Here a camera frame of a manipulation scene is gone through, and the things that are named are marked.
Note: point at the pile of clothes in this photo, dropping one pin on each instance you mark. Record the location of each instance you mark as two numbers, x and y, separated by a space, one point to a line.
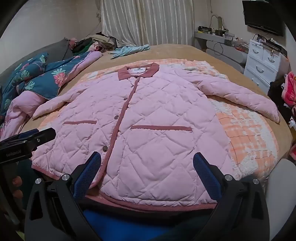
99 44

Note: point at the pink quilted jacket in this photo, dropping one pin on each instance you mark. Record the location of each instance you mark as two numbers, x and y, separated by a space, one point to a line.
161 139

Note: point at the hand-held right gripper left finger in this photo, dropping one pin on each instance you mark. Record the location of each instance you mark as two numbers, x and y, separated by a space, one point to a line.
87 178

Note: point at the person's left hand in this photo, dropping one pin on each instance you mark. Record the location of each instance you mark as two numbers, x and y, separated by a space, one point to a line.
18 185

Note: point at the orange checked fleece blanket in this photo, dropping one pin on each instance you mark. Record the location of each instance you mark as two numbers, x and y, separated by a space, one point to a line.
242 129

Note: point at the dark cloth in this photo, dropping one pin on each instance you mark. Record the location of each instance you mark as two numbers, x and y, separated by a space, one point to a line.
277 97

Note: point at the white striped curtain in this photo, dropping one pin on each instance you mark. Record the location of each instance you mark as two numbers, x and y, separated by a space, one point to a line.
148 20

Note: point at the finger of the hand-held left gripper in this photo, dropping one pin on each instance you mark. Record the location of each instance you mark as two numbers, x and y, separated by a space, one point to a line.
45 136
23 135

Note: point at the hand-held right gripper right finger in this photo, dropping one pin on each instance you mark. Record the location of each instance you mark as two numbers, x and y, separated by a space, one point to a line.
205 176

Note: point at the teal floral duvet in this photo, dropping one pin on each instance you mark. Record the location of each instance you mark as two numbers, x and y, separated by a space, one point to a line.
46 78

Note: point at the pink patterned cloth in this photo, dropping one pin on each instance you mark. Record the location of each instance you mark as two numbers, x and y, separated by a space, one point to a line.
290 90

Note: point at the white drawer chest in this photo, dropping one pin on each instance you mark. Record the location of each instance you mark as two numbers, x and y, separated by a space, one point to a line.
261 62

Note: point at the grey headboard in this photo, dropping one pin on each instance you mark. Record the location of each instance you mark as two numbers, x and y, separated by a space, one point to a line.
34 55

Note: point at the bed with tan cover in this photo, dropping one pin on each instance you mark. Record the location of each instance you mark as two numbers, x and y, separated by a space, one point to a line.
175 51

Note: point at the light blue cloth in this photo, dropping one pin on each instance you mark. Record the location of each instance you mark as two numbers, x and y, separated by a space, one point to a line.
129 51

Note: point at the small table mirror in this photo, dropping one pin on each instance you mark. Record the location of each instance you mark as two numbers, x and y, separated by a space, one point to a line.
216 23

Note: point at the person's blue clothing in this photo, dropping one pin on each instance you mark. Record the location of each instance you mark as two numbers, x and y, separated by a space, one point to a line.
129 224

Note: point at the black television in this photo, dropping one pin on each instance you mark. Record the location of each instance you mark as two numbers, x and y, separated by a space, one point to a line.
263 16

